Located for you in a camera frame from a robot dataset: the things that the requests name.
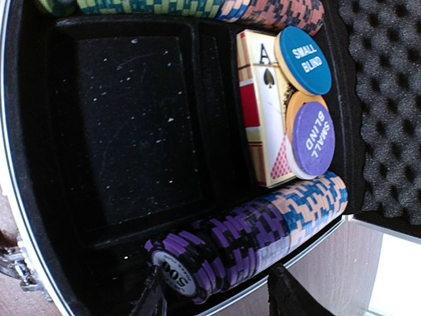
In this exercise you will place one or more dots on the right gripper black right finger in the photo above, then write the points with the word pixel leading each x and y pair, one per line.
pixel 287 297

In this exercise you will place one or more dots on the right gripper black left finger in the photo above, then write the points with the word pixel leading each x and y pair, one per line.
pixel 152 300

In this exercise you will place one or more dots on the brown black chip stack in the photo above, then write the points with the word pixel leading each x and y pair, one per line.
pixel 274 15

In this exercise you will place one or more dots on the aluminium poker case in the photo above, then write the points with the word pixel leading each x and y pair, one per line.
pixel 115 128

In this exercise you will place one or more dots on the purple small blind button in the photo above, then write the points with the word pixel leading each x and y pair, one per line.
pixel 313 138

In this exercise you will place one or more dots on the orange dealer button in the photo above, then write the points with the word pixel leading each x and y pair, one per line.
pixel 296 101

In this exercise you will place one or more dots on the purple black chip stack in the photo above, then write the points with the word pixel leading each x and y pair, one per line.
pixel 218 253

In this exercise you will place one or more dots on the blue peach chip stack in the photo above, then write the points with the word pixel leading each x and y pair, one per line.
pixel 310 205

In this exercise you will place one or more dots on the white dealer button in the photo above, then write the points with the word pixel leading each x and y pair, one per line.
pixel 296 169

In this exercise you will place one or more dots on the green yellow chip stack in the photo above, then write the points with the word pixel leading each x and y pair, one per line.
pixel 199 9

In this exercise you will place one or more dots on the playing card deck box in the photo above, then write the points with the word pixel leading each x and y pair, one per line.
pixel 264 91

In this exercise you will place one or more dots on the blue small blind button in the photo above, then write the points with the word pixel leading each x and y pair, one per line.
pixel 302 61

